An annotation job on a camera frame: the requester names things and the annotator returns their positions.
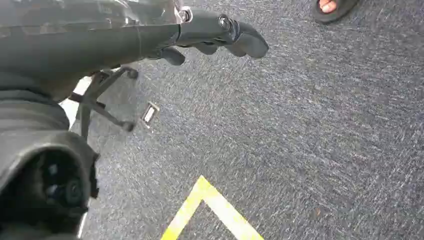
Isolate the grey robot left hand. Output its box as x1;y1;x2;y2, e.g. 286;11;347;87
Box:
0;0;270;240

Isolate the black office chair base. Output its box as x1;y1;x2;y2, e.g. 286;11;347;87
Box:
67;65;140;141

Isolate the white furniture panel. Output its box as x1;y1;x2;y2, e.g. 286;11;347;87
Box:
58;76;94;131

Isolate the ribbed grey left arm sleeve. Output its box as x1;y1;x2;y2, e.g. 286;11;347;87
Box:
0;71;71;133

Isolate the metal floor socket box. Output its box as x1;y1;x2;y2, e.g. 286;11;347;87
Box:
140;100;161;129

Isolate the yellow floor tape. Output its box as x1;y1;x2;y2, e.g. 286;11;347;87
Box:
160;175;266;240

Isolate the person's foot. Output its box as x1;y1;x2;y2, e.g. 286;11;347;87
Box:
318;0;339;14

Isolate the black sandal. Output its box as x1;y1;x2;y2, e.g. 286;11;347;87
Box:
312;0;361;25

